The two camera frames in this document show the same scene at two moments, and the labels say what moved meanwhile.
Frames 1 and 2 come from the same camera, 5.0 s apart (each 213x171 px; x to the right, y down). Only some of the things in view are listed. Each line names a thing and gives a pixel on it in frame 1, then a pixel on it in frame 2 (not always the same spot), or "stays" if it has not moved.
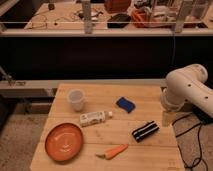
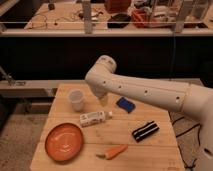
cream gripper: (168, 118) -> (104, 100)
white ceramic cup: (76, 97) stays
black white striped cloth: (145, 131) stays
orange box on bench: (117, 6) stays
